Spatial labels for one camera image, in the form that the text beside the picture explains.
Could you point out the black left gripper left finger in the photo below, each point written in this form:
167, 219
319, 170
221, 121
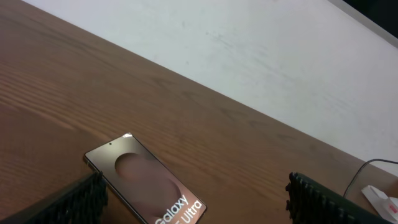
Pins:
80, 202

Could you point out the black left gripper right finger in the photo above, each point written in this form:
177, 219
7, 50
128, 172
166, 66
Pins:
311, 203

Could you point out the Samsung Galaxy smartphone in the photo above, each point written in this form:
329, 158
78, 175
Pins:
146, 186

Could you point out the white power strip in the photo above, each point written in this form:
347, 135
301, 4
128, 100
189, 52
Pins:
385, 206

